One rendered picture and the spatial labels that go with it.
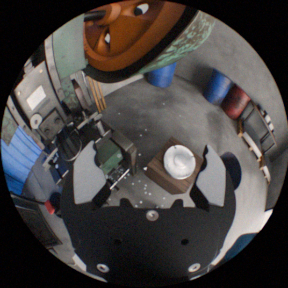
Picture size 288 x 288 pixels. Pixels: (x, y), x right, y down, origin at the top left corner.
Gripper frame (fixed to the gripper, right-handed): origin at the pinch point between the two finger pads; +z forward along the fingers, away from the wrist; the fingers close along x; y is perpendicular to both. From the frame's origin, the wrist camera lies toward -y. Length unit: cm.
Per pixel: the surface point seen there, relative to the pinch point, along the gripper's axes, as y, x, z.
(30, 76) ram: -18.7, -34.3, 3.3
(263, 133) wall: 32, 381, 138
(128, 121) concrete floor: 46, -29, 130
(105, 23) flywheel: -41, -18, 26
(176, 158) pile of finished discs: 47, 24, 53
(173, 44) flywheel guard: -17.0, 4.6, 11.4
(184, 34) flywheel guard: -19.9, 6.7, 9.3
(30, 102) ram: -9.9, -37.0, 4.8
